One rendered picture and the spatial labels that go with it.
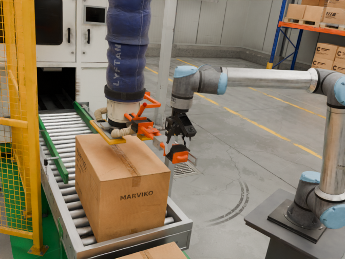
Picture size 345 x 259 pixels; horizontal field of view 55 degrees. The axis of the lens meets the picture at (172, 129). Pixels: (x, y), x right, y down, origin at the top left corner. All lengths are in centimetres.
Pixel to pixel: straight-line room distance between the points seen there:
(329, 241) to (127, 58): 142
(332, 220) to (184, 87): 96
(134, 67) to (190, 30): 1041
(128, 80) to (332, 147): 104
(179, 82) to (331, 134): 72
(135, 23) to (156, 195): 92
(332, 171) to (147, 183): 92
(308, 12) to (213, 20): 383
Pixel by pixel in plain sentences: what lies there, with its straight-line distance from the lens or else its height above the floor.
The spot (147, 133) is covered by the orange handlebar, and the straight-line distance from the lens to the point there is 161.
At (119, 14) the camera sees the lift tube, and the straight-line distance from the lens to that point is 174.
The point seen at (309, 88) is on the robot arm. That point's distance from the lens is 166.
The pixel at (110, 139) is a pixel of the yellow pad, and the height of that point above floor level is 110.
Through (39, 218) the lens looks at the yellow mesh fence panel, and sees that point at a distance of 260.
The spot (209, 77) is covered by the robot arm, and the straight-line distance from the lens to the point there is 135.
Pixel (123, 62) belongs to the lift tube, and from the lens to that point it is 177.
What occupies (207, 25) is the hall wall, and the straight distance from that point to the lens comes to 1254.
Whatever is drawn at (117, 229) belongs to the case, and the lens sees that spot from 194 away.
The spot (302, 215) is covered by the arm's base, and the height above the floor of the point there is 83.
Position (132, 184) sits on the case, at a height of 90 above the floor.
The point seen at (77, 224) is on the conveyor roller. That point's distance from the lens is 213.
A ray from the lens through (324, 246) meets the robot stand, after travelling 196.
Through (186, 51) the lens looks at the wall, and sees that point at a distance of 1202.
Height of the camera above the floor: 183
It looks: 21 degrees down
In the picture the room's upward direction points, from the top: 7 degrees clockwise
